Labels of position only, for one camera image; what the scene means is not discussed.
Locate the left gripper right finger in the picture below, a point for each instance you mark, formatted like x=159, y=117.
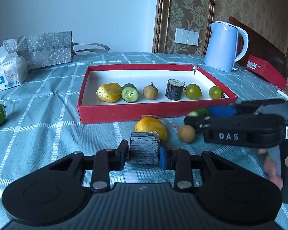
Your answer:
x=178, y=160

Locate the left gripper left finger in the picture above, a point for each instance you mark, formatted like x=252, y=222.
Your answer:
x=105, y=161

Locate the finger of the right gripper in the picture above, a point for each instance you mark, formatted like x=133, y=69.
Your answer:
x=256, y=131
x=249, y=107

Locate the green cherry tomato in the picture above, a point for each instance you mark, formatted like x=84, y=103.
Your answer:
x=216, y=92
x=193, y=92

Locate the yellow pepper half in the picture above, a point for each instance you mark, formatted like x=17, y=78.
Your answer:
x=110, y=92

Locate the small brown longan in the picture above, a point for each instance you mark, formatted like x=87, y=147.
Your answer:
x=186, y=133

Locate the red box lid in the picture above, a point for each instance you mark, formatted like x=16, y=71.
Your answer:
x=266, y=71

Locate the green cucumber chunk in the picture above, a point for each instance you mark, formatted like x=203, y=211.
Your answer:
x=199, y=112

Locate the yellow pepper piece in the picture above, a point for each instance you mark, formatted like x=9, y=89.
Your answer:
x=150, y=124

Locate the dark wooden headboard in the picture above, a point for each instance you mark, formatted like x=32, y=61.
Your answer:
x=260, y=47

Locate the red shallow cardboard tray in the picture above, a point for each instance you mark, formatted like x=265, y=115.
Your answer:
x=91, y=110

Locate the light blue electric kettle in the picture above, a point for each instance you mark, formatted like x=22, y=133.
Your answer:
x=227, y=45

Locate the teal checked tablecloth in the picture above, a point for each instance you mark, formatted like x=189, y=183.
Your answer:
x=43, y=124

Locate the cucumber slice piece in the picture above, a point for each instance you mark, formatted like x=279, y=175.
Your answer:
x=129, y=93

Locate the brown longan fruit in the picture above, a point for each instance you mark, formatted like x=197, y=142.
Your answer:
x=150, y=92

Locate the grey patterned paper bag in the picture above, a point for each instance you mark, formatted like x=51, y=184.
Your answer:
x=48, y=49

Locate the tissue pack with cat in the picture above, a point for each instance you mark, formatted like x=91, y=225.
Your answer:
x=13, y=69

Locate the white wall switch panel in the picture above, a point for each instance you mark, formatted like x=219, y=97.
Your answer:
x=186, y=37

